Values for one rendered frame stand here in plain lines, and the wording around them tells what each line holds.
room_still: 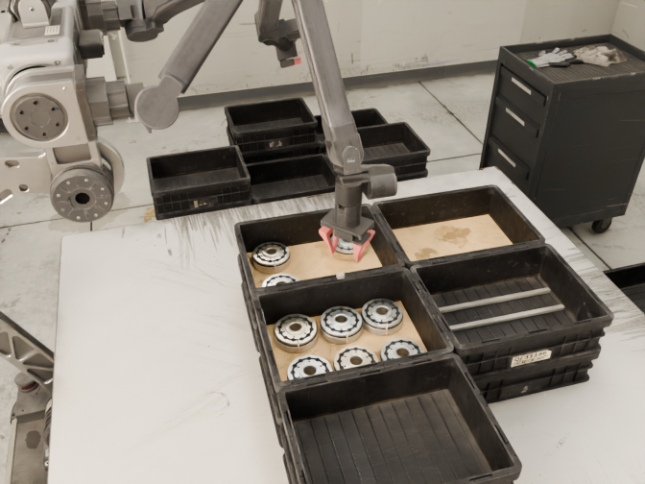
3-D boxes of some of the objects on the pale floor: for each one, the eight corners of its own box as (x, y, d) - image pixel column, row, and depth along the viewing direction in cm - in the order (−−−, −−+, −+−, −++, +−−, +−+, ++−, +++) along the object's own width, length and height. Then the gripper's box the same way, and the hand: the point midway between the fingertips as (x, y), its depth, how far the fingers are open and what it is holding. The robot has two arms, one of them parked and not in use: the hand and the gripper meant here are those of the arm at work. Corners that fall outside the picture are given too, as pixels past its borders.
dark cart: (513, 256, 312) (554, 84, 258) (471, 207, 346) (499, 45, 292) (617, 235, 326) (677, 67, 271) (567, 190, 360) (610, 33, 305)
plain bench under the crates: (120, 960, 129) (21, 906, 87) (105, 376, 251) (60, 235, 209) (752, 699, 165) (902, 569, 123) (470, 300, 287) (495, 165, 245)
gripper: (318, 199, 133) (317, 256, 142) (363, 214, 129) (359, 273, 138) (334, 184, 138) (333, 241, 147) (378, 199, 133) (373, 256, 143)
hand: (346, 254), depth 142 cm, fingers open, 6 cm apart
